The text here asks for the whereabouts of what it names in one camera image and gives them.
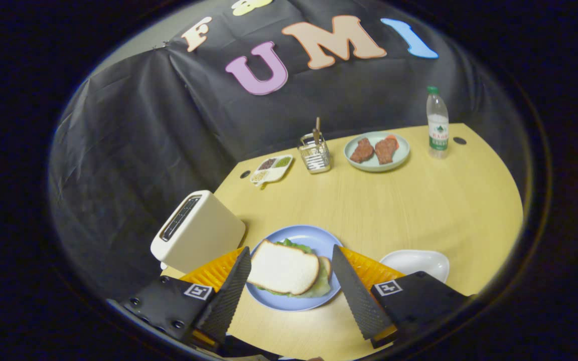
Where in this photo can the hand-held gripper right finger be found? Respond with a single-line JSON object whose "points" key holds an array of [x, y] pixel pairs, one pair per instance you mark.
{"points": [[354, 296]]}

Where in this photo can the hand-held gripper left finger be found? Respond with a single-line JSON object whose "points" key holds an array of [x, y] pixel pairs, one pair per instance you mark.
{"points": [[229, 296]]}

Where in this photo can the green lettuce leaf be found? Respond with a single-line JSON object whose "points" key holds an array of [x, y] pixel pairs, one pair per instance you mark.
{"points": [[323, 285]]}

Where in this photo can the plain bread slice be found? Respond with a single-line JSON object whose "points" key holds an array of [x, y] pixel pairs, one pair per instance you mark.
{"points": [[284, 268]]}

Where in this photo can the white toaster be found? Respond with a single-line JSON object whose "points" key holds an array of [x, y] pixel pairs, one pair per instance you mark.
{"points": [[203, 235]]}

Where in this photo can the white plate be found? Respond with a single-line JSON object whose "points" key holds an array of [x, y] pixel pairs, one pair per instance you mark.
{"points": [[414, 260]]}

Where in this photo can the blue plate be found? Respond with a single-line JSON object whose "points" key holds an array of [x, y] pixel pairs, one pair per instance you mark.
{"points": [[309, 234]]}

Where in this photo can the white divided dish with beans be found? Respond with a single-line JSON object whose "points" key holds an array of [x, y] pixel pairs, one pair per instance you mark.
{"points": [[275, 171]]}

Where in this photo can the brown meat patty orange edge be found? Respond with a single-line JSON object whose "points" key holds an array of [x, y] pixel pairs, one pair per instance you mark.
{"points": [[386, 149]]}

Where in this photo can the pale green plate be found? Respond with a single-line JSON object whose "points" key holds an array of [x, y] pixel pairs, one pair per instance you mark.
{"points": [[402, 150]]}

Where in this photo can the dark wooden utensil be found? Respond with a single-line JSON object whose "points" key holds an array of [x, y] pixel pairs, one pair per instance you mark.
{"points": [[315, 136]]}

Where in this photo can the light wooden utensil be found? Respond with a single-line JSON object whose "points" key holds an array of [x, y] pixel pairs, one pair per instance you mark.
{"points": [[318, 124]]}

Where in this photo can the clear water bottle green cap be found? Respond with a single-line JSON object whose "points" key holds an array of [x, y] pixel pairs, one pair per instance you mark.
{"points": [[438, 125]]}

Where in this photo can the black backdrop cloth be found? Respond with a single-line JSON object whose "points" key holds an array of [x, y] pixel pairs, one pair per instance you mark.
{"points": [[143, 125]]}

